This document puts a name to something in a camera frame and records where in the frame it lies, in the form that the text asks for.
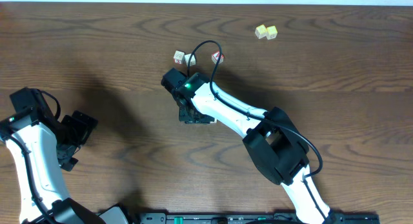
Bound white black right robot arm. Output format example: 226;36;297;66
162;72;332;223

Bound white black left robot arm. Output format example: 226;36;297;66
1;87;104;223

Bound white wooden block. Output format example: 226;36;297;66
184;54;196;66

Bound white block red side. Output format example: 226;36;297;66
173;50;185;65

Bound red letter wooden block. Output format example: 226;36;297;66
211;51;225;64

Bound pale yellow wooden block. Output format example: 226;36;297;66
255;25;268;39

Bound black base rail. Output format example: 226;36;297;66
136;212;380;224

